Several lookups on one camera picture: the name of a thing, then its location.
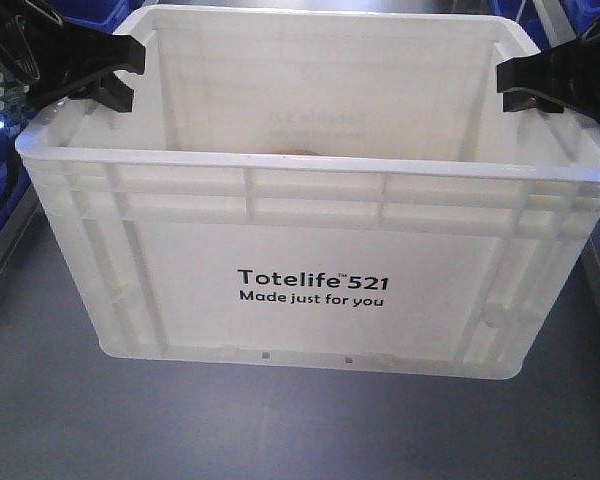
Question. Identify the white plastic Totelife tote box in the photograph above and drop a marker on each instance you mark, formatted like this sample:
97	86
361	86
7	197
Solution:
431	234

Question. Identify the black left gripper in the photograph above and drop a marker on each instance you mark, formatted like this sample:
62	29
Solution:
59	59

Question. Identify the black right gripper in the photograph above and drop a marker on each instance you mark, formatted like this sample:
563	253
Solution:
566	72

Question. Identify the left green circuit board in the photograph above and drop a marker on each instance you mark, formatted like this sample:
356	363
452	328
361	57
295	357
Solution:
13	108

